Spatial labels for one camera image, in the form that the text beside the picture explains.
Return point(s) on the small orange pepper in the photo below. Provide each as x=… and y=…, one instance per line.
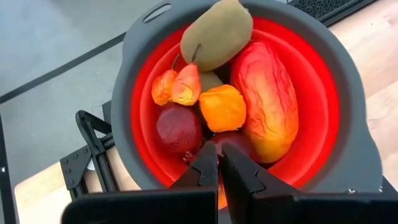
x=186, y=85
x=221, y=196
x=162, y=88

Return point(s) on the round orange mandarin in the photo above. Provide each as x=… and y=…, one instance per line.
x=222, y=109

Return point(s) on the red orange mango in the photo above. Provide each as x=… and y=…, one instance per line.
x=267, y=102

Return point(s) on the red collapsible colander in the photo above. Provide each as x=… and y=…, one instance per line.
x=342, y=124

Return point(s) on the black perforated panel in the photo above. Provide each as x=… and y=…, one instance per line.
x=326, y=7

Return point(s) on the brown kiwi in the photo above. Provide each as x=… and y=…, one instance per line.
x=209, y=81
x=217, y=34

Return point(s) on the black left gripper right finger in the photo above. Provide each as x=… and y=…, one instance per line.
x=280, y=208

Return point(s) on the black aluminium table frame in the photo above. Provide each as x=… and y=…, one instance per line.
x=93, y=146

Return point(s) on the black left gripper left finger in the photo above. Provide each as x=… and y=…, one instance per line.
x=192, y=202

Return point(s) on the dark red round fruit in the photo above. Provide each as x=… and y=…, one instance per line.
x=178, y=129
x=236, y=141

